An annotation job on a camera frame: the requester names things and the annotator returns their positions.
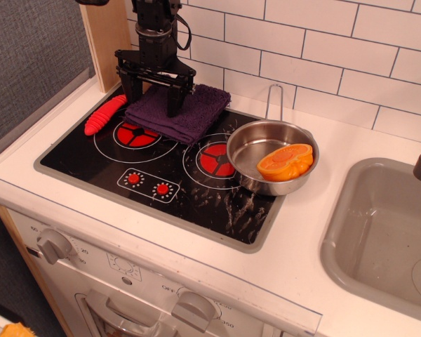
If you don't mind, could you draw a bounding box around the red handled metal spoon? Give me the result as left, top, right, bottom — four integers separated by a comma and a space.
83, 94, 127, 136

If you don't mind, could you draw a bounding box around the grey left timer knob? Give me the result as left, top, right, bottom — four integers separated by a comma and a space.
36, 229, 72, 265

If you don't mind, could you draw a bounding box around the orange toy pepper half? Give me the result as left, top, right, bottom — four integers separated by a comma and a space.
256, 143, 314, 182

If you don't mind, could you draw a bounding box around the black toy stovetop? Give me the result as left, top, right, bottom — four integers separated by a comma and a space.
34, 89, 283, 253

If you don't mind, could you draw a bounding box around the grey toy sink basin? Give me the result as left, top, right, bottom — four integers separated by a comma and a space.
321, 158, 421, 321

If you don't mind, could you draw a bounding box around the stainless steel pan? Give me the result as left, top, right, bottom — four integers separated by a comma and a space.
227, 101, 319, 196

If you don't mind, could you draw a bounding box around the grey oven temperature knob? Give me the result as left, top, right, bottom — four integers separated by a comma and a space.
171, 291, 216, 333

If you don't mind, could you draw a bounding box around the grey oven door handle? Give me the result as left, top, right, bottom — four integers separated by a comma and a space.
84, 290, 178, 336

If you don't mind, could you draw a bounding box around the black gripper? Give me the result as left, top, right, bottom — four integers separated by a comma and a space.
115, 31, 196, 117

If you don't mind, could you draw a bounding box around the purple towel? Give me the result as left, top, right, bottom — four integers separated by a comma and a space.
125, 84, 231, 145

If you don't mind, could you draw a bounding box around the orange object bottom left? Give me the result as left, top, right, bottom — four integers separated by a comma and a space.
0, 322, 36, 337

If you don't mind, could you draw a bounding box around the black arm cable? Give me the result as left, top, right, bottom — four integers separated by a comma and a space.
175, 13, 192, 52

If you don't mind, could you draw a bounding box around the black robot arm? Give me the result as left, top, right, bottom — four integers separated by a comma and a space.
115, 1, 196, 117

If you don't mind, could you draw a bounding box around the wooden side post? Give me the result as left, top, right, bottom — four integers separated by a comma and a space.
80, 1, 131, 93

